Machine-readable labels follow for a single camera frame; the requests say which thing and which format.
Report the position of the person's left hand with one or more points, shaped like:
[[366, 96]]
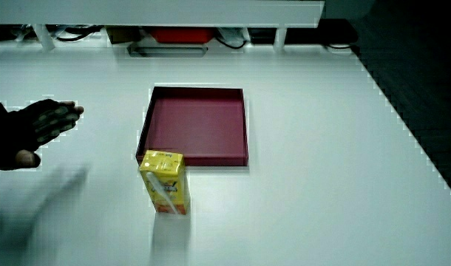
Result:
[[44, 122]]

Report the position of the yellow ice redtea carton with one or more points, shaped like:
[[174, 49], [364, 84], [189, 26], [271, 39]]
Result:
[[166, 177]]

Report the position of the white shelf leg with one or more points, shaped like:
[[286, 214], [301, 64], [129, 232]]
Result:
[[44, 37], [279, 38]]

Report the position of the brown cardboard box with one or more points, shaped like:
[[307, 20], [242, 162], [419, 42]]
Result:
[[122, 35]]

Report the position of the dark red square tray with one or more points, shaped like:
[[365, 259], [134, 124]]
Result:
[[197, 127]]

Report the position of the white overhead shelf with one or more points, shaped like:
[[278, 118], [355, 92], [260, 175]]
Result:
[[155, 13]]

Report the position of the red box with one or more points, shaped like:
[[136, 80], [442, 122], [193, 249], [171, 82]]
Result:
[[181, 35]]

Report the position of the clear plastic bag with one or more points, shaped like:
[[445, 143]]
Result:
[[229, 34]]

